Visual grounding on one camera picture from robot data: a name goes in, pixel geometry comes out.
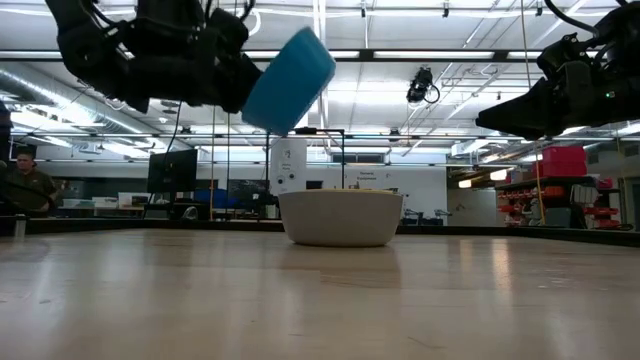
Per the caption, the black hanging cable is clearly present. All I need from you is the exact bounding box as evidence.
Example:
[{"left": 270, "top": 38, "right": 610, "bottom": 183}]
[{"left": 163, "top": 101, "right": 183, "bottom": 152}]

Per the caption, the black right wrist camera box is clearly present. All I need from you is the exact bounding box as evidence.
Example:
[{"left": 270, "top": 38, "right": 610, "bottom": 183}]
[{"left": 536, "top": 33, "right": 584, "bottom": 72}]

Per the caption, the white box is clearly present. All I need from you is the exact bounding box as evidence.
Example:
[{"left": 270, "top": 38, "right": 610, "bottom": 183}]
[{"left": 117, "top": 191, "right": 151, "bottom": 208}]

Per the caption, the dark storage shelf rack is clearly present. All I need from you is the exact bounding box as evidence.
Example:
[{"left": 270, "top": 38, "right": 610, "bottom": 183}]
[{"left": 493, "top": 174, "right": 627, "bottom": 231}]

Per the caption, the teal box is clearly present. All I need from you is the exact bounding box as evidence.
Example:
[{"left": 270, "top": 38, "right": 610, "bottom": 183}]
[{"left": 544, "top": 206, "right": 573, "bottom": 229}]

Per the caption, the blue plastic bowl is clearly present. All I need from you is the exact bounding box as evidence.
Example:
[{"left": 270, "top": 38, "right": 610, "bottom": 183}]
[{"left": 241, "top": 26, "right": 338, "bottom": 138}]

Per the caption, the black computer monitor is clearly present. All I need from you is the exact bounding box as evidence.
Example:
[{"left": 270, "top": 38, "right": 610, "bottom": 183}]
[{"left": 146, "top": 148, "right": 199, "bottom": 202}]

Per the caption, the black metal frame stand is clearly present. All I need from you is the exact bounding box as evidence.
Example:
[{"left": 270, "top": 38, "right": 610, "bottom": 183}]
[{"left": 264, "top": 126, "right": 347, "bottom": 221}]

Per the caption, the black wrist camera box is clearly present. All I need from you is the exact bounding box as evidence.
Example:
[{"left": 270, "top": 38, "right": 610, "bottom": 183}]
[
  {"left": 206, "top": 6, "right": 250, "bottom": 55},
  {"left": 536, "top": 33, "right": 584, "bottom": 72}
]

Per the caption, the thin hanging cord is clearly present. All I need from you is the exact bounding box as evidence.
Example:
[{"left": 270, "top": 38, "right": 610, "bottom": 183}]
[
  {"left": 209, "top": 105, "right": 218, "bottom": 221},
  {"left": 226, "top": 111, "right": 233, "bottom": 199}
]

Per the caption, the blue bin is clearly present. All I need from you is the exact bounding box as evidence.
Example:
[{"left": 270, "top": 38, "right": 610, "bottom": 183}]
[{"left": 193, "top": 187, "right": 232, "bottom": 209}]

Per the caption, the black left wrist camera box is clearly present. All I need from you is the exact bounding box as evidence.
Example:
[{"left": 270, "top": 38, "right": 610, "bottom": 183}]
[{"left": 206, "top": 6, "right": 250, "bottom": 55}]

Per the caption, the red storage crate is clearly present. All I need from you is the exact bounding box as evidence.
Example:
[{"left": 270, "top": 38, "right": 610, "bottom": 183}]
[
  {"left": 531, "top": 160, "right": 589, "bottom": 178},
  {"left": 541, "top": 145, "right": 588, "bottom": 164}
]

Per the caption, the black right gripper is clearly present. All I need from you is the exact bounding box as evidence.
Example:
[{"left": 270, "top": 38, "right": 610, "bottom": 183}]
[{"left": 475, "top": 58, "right": 640, "bottom": 142}]

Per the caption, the white pillar with sign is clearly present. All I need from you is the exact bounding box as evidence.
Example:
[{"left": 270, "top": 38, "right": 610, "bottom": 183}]
[{"left": 269, "top": 135, "right": 309, "bottom": 197}]

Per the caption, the white plastic bowl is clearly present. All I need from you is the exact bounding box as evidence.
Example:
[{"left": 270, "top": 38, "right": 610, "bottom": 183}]
[{"left": 277, "top": 188, "right": 405, "bottom": 249}]

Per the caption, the black ceiling camera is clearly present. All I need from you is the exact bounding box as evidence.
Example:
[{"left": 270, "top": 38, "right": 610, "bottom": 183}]
[{"left": 405, "top": 65, "right": 442, "bottom": 107}]

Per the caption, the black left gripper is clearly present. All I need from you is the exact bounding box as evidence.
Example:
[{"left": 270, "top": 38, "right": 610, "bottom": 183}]
[{"left": 117, "top": 18, "right": 264, "bottom": 115}]

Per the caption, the yellow hanging rope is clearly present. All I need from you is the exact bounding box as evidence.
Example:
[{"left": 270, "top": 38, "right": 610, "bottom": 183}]
[{"left": 519, "top": 0, "right": 547, "bottom": 227}]

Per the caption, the person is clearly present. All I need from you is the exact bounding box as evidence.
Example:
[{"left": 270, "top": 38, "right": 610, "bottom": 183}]
[{"left": 2, "top": 148, "right": 69, "bottom": 217}]

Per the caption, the long ceiling light bar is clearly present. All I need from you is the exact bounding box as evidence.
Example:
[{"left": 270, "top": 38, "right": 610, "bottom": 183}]
[{"left": 0, "top": 48, "right": 601, "bottom": 64}]

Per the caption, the white container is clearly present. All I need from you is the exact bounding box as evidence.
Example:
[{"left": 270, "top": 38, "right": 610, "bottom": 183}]
[{"left": 571, "top": 184, "right": 600, "bottom": 204}]

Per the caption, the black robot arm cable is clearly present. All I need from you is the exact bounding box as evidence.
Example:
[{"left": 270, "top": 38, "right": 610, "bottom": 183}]
[{"left": 543, "top": 0, "right": 601, "bottom": 40}]

